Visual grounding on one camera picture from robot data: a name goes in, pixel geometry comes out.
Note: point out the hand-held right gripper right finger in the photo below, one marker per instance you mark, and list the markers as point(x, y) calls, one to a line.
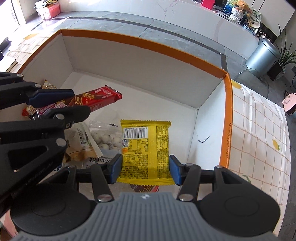
point(174, 170)

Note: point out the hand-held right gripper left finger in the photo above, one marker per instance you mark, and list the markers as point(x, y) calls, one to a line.
point(115, 169)

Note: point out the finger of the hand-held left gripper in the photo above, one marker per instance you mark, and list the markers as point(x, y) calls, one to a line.
point(50, 96)
point(57, 115)

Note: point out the clear packet of white balls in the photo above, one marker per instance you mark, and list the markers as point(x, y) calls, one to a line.
point(106, 139)

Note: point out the white and green snack packet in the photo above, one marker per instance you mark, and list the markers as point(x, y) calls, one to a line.
point(77, 143)

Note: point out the red chocolate stick bar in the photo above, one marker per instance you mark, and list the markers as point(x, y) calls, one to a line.
point(99, 98)

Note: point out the orange cardboard box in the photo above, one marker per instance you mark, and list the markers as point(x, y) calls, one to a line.
point(138, 76)

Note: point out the black chair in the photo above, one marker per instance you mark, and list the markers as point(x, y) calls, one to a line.
point(5, 45)

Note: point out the pink storage box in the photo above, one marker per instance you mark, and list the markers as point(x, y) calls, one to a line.
point(50, 11)

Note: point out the pink heater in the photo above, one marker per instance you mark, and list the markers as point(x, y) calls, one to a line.
point(290, 104)

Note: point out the silver trash bin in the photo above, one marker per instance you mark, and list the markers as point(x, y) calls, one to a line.
point(261, 58)

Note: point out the white marble television cabinet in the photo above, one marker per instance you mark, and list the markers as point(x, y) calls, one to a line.
point(185, 20)

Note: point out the tall leafy potted plant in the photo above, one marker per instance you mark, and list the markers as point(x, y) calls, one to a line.
point(285, 58)

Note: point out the teddy bear bouquet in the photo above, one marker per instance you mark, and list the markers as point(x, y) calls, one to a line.
point(239, 11)

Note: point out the blue picture book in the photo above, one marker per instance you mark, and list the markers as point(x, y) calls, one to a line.
point(227, 7)

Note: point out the round paper fan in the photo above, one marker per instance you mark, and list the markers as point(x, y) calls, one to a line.
point(255, 15)

